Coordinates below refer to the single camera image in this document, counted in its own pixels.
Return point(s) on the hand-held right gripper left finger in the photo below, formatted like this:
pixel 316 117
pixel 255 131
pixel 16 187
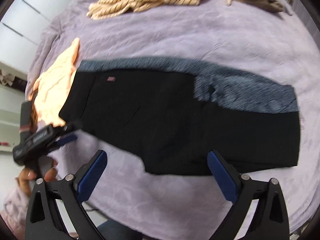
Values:
pixel 91 175

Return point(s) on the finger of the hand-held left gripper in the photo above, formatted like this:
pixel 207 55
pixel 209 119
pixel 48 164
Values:
pixel 66 141
pixel 71 127

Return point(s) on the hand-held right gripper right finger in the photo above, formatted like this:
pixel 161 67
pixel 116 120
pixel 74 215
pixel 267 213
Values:
pixel 222 175

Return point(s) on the black pants with floral trim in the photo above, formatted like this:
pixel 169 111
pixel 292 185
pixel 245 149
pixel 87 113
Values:
pixel 162 120

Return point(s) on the person's left forearm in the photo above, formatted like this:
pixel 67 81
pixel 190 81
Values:
pixel 12 210

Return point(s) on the person's left hand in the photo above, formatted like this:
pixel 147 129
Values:
pixel 25 180

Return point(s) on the peach cloth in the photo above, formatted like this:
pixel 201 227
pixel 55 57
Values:
pixel 55 90

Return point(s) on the person's legs in jeans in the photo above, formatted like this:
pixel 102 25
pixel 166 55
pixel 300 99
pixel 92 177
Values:
pixel 120 231

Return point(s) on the white wardrobe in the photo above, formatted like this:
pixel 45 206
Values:
pixel 22 30

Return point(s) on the purple embossed blanket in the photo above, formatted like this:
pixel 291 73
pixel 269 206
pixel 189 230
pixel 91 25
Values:
pixel 175 37

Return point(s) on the cream striped garment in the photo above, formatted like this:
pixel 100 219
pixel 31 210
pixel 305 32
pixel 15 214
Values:
pixel 140 1

